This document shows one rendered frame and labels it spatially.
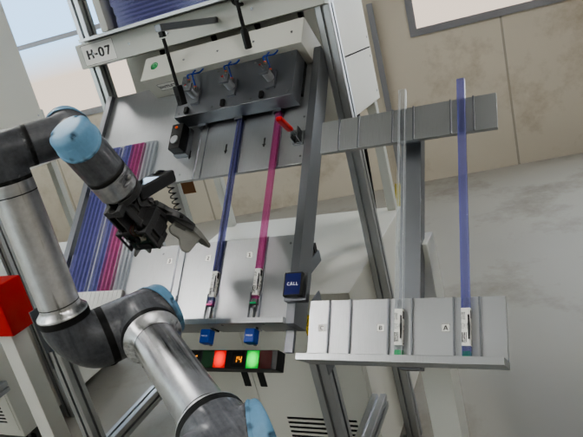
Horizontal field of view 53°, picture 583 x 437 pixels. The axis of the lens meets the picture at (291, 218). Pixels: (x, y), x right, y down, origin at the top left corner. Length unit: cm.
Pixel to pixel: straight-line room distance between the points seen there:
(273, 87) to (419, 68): 301
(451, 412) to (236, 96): 88
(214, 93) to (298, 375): 80
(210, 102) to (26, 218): 60
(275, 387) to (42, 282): 83
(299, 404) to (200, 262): 58
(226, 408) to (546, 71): 390
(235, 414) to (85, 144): 49
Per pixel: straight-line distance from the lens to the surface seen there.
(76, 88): 501
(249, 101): 145
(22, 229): 111
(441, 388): 126
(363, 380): 162
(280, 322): 119
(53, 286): 114
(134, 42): 175
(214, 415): 89
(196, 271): 136
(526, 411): 204
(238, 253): 132
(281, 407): 178
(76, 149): 101
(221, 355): 127
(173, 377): 100
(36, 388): 207
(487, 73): 443
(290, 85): 141
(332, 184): 456
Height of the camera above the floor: 125
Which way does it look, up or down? 17 degrees down
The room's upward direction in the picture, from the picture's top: 14 degrees counter-clockwise
